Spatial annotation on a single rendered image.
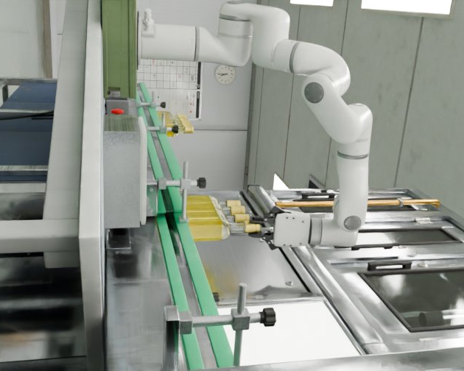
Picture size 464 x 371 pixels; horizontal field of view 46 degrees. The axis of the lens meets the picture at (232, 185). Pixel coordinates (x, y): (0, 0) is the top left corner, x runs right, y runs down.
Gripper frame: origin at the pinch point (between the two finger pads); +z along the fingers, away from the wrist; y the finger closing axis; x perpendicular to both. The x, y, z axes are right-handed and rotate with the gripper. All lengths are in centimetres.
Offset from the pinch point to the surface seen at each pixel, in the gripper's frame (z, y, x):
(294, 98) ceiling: -43, -27, -447
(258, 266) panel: -1.8, -12.9, -1.2
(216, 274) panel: 10.1, -12.9, 5.9
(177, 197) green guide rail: 23.1, 6.2, -2.3
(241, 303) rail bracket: 3, 16, 72
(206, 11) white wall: 70, 57, -594
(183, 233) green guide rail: 18.7, 3.7, 17.6
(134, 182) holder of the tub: 27.9, 21.3, 32.9
